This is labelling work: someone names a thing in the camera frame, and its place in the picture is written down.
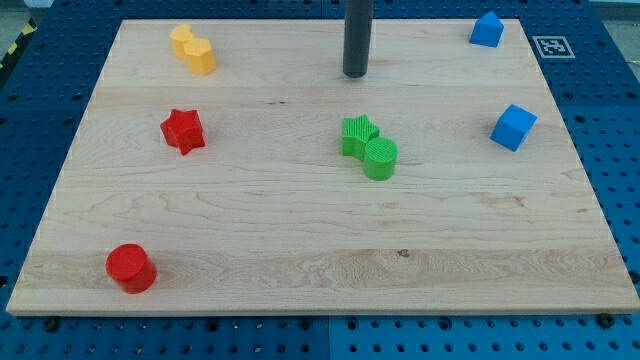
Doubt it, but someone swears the green star block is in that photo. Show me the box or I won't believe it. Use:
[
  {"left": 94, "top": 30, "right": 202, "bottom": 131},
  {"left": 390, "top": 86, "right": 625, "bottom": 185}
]
[{"left": 341, "top": 114, "right": 380, "bottom": 161}]

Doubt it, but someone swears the green cylinder block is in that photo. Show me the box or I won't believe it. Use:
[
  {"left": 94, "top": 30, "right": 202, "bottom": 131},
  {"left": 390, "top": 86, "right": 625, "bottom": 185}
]
[{"left": 363, "top": 137, "right": 398, "bottom": 181}]

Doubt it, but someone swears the light wooden board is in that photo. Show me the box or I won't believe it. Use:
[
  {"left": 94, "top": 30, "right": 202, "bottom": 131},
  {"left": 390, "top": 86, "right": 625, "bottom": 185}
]
[{"left": 7, "top": 19, "right": 639, "bottom": 316}]

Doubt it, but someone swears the red star block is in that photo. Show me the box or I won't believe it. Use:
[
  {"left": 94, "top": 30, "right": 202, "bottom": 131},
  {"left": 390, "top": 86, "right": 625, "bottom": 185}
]
[{"left": 160, "top": 109, "right": 206, "bottom": 155}]

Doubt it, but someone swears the yellow hexagon block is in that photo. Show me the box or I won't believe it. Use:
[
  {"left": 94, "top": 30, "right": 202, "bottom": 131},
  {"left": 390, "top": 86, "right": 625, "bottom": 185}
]
[{"left": 184, "top": 38, "right": 217, "bottom": 75}]

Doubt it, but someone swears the blue cube block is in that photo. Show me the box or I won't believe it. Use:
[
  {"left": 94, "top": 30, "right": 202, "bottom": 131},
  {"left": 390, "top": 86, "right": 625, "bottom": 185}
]
[{"left": 490, "top": 104, "right": 538, "bottom": 152}]

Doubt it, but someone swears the yellow heart block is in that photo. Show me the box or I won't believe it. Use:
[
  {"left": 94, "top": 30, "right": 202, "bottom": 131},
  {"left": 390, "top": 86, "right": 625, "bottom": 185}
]
[{"left": 169, "top": 24, "right": 195, "bottom": 60}]

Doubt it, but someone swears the red cylinder block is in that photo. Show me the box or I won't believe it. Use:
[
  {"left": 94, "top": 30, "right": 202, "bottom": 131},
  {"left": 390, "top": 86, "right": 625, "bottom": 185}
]
[{"left": 105, "top": 243, "right": 157, "bottom": 294}]

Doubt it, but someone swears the blue pentagon block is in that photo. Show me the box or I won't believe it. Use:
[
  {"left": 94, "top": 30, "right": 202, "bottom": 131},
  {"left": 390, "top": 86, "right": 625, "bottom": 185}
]
[{"left": 469, "top": 11, "right": 504, "bottom": 48}]

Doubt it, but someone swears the white fiducial marker tag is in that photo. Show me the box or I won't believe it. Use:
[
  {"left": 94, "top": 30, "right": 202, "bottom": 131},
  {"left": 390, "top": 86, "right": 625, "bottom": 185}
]
[{"left": 532, "top": 35, "right": 575, "bottom": 59}]

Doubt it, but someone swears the yellow black hazard tape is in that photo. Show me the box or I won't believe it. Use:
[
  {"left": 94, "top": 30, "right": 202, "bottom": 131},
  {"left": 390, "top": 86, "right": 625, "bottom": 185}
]
[{"left": 1, "top": 17, "right": 38, "bottom": 74}]

